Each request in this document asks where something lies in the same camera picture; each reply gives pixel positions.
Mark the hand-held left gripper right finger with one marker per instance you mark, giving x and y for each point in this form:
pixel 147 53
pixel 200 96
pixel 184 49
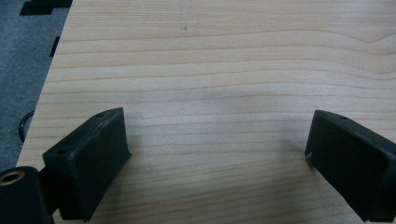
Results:
pixel 351 161

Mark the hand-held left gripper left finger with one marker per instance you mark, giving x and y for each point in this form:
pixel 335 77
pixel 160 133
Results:
pixel 87 165

